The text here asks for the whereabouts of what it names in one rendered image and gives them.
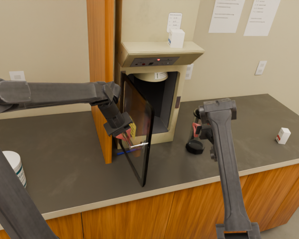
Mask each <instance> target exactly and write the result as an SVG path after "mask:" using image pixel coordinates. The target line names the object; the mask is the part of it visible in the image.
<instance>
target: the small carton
mask: <svg viewBox="0 0 299 239"><path fill-rule="evenodd" d="M184 36H185V32H184V31H183V30H182V29H170V30H169V37H168V45H169V46H170V47H172V48H182V47H183V42H184Z"/></svg>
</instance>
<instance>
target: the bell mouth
mask: <svg viewBox="0 0 299 239"><path fill-rule="evenodd" d="M133 75H134V76H135V77H136V78H138V79H140V80H143V81H147V82H160V81H163V80H165V79H167V78H168V73H167V72H156V73H138V74H133Z"/></svg>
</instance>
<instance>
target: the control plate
mask: <svg viewBox="0 0 299 239"><path fill-rule="evenodd" d="M179 58H180V57H150V58H134V60H133V62H132V64H131V65H130V67H136V66H158V65H173V64H174V63H175V62H176V61H177V60H178V59H179ZM158 59H160V60H158ZM167 59H169V60H167ZM149 63H153V64H152V65H149ZM156 63H158V64H156ZM162 63H164V64H162ZM167 63H169V64H167ZM135 64H137V65H135ZM142 64H145V65H142Z"/></svg>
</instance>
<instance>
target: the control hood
mask: <svg viewBox="0 0 299 239"><path fill-rule="evenodd" d="M204 52H205V50H204V49H202V48H201V47H200V46H198V45H197V44H195V43H194V42H192V41H184V42H183V47H182V48H172V47H170V46H169V45H168V42H122V43H121V67H122V68H124V67H130V65H131V64H132V62H133V60H134V58H150V57H180V58H179V59H178V60H177V61H176V62H175V63H174V64H173V65H190V64H192V63H193V62H194V61H195V60H196V59H198V58H199V57H200V56H201V55H202V54H203V53H204Z"/></svg>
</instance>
